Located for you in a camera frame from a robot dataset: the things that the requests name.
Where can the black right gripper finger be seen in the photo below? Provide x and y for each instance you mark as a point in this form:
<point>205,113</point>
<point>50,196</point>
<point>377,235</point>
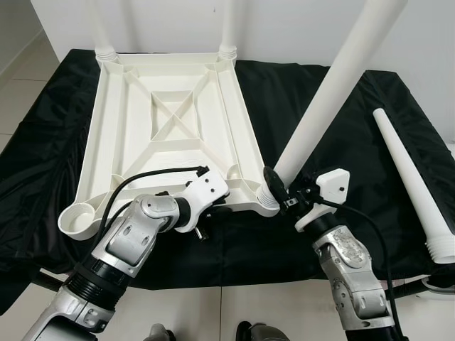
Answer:
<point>274,185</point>

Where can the white plastic table leg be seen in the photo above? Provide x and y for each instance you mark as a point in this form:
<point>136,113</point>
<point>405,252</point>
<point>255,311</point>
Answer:
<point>341,78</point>
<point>99,28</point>
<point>231,28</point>
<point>412,177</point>

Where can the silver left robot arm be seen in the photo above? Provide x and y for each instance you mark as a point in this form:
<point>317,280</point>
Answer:
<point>131,238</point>

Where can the black table cloth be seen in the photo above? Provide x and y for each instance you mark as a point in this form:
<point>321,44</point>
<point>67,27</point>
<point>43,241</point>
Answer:
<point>320,234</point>

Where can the grey right robot foot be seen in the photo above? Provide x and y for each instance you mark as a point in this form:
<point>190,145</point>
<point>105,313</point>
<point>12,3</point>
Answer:
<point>263,332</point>

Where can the grey robot foot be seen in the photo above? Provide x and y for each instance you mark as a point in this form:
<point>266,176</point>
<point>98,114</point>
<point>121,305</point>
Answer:
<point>263,332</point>
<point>160,334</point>

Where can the grey left robot foot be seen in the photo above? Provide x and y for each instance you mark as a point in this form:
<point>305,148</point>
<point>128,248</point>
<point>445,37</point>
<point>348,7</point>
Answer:
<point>160,334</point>

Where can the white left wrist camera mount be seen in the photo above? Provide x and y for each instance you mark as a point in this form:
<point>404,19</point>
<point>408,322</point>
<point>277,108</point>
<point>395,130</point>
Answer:
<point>206,190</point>

